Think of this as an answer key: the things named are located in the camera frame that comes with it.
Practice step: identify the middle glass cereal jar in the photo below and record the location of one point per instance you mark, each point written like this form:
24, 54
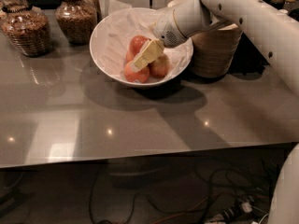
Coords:
77, 19

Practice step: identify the front stack of paper bowls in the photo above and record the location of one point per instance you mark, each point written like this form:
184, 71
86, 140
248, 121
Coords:
214, 51

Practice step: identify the white ceramic bowl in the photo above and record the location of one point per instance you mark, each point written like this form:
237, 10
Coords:
102, 62

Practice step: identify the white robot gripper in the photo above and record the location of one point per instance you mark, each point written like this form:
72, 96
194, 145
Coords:
165, 28

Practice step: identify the left glass cereal jar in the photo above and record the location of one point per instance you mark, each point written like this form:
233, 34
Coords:
26, 28

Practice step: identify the power strip on floor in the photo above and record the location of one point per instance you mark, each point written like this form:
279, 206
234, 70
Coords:
227, 215

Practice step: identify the brown bottle with cap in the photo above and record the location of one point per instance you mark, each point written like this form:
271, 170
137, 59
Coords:
289, 5

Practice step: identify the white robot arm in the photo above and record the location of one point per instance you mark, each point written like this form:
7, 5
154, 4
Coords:
273, 33

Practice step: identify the dark bottle with cap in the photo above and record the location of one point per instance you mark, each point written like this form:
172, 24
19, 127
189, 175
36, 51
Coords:
278, 4

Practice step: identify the glass cereal jar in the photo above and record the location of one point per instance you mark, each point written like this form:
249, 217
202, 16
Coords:
77, 19
26, 28

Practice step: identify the white paper liner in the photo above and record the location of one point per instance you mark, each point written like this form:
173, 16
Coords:
124, 28

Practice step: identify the right yellowish red apple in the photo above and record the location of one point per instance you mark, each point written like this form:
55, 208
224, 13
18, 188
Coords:
160, 67

